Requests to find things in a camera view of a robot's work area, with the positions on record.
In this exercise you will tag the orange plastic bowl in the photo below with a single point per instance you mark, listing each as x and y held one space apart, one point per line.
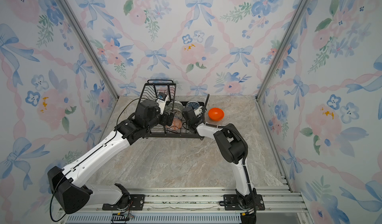
216 114

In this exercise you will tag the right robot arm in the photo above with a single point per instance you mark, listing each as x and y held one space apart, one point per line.
233 148

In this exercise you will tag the red geometric pattern bowl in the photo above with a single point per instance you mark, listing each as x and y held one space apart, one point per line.
176 124

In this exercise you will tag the blue triangle pattern bowl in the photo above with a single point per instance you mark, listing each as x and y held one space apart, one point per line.
193 104

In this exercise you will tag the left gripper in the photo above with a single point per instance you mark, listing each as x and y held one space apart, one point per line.
165 121

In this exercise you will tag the aluminium corner post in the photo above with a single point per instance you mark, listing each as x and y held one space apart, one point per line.
85 42
302 5

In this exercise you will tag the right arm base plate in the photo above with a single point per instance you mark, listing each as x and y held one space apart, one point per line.
229 201

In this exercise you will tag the right aluminium corner post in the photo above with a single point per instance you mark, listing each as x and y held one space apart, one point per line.
302 5

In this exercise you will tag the left aluminium corner post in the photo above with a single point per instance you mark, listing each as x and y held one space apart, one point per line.
85 42

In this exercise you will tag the aluminium mounting rail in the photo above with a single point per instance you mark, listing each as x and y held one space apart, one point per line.
198 206

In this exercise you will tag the black wire dish rack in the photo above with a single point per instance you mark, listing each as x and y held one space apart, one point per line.
148 113

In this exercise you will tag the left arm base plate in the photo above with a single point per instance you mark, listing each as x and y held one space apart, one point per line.
132 202

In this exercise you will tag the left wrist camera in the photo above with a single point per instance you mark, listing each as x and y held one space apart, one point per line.
162 100

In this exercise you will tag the green geometric pattern bowl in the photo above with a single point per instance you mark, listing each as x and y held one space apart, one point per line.
169 108

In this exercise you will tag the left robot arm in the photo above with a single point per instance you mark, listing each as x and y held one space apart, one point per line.
69 184

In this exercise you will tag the brown white pattern bowl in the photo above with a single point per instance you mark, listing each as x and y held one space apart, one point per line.
178 106

